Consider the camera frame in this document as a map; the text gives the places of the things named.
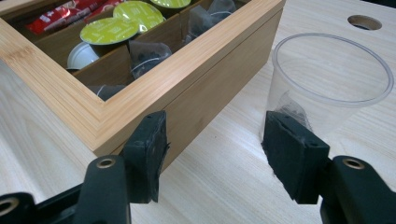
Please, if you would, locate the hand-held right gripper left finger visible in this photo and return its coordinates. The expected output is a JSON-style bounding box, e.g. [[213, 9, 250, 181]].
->
[[73, 110, 171, 224]]

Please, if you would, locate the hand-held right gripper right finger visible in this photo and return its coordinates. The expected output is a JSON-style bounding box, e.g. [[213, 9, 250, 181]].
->
[[262, 110, 396, 224]]

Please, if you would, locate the dark pyramid tea bag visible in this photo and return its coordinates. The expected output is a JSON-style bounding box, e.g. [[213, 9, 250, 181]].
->
[[207, 0, 237, 20], [128, 40, 173, 79], [185, 4, 219, 45], [274, 91, 313, 131], [88, 84, 127, 102]]

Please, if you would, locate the clear plastic cup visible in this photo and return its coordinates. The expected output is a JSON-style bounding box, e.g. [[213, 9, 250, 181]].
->
[[260, 32, 396, 147]]

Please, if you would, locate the wooden tea box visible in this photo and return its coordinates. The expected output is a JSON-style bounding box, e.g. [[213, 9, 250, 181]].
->
[[0, 0, 287, 173]]

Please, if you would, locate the white coffee capsule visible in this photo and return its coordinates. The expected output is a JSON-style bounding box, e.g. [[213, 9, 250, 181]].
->
[[65, 41, 101, 71]]

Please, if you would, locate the green lid coffee capsule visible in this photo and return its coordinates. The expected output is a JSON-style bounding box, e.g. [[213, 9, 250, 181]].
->
[[148, 0, 192, 10], [79, 17, 140, 57], [112, 0, 166, 35]]

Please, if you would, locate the red foil packet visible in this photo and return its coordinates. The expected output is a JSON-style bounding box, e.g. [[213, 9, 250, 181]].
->
[[25, 0, 106, 35], [83, 0, 125, 20]]

